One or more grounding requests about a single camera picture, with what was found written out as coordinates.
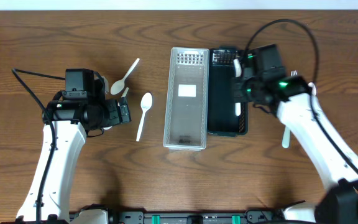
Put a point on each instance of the pale green plastic fork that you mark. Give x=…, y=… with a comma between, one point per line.
x=286, y=138

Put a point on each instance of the white spoon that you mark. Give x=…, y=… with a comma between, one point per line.
x=313, y=88
x=145, y=104
x=119, y=85

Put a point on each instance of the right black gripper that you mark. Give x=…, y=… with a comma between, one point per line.
x=236, y=94

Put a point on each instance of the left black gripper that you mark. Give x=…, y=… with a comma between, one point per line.
x=124, y=112

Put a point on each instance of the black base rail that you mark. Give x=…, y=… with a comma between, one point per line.
x=250, y=216

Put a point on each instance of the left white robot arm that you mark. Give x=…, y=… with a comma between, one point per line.
x=67, y=123

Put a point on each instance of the pink plastic fork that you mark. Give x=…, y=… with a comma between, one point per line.
x=294, y=73

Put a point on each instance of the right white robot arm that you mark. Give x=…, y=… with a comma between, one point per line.
x=293, y=101

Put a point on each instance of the clear plastic basket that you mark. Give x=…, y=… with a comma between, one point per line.
x=187, y=100

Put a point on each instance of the black plastic basket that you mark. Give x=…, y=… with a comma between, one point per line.
x=222, y=120

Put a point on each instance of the white plastic fork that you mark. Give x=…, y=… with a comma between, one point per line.
x=237, y=109

